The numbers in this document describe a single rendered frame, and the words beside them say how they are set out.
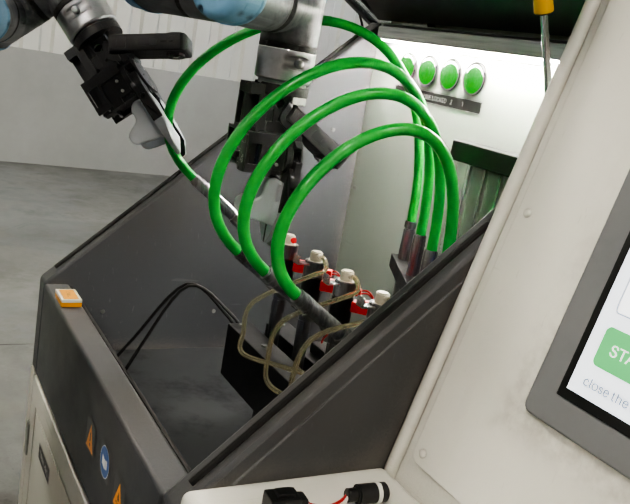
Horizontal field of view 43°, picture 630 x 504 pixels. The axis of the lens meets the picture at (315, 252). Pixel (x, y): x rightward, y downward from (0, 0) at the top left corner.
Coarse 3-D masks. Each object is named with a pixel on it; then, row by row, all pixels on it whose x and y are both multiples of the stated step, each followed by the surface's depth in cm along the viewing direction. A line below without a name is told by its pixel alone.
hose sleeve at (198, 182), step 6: (198, 174) 114; (192, 180) 114; (198, 180) 114; (204, 180) 114; (198, 186) 114; (204, 186) 114; (204, 192) 114; (222, 198) 115; (222, 204) 115; (228, 204) 115; (222, 210) 115; (228, 210) 115; (234, 210) 116; (228, 216) 116
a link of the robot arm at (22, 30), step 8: (16, 0) 109; (24, 0) 111; (32, 0) 111; (24, 8) 111; (32, 8) 111; (24, 16) 111; (32, 16) 112; (40, 16) 113; (24, 24) 112; (32, 24) 113; (40, 24) 115; (16, 32) 109; (24, 32) 114; (8, 40) 110; (16, 40) 115; (0, 48) 114
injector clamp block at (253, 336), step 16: (256, 336) 112; (288, 336) 114; (224, 352) 116; (256, 352) 106; (272, 352) 107; (288, 352) 112; (224, 368) 116; (240, 368) 111; (256, 368) 106; (272, 368) 102; (304, 368) 108; (240, 384) 111; (256, 384) 106; (272, 384) 102; (256, 400) 106
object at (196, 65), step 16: (240, 32) 109; (256, 32) 110; (352, 32) 111; (368, 32) 111; (224, 48) 110; (384, 48) 112; (192, 64) 110; (400, 64) 112; (176, 96) 111; (416, 144) 116; (176, 160) 113; (416, 160) 116; (192, 176) 114; (416, 176) 117; (416, 192) 117; (416, 208) 118; (416, 224) 119
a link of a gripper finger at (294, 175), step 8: (296, 152) 104; (296, 160) 103; (288, 168) 103; (296, 168) 102; (288, 176) 103; (296, 176) 103; (288, 184) 103; (296, 184) 103; (288, 192) 103; (280, 200) 104; (280, 208) 104
